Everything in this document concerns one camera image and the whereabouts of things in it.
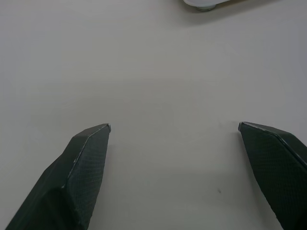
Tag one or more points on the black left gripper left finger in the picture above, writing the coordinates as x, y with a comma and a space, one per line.
72, 182

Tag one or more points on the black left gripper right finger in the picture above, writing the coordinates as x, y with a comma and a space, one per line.
278, 172

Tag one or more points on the white table leg foot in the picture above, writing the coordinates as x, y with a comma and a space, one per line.
204, 4

